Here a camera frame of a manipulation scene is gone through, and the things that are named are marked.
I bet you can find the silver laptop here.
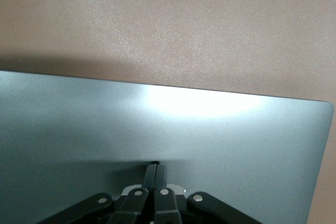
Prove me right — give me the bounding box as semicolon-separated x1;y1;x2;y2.
0;70;335;224

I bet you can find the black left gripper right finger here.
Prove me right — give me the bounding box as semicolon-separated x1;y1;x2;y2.
153;165;259;224

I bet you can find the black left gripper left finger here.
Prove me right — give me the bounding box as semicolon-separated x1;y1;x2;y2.
39;164;158;224

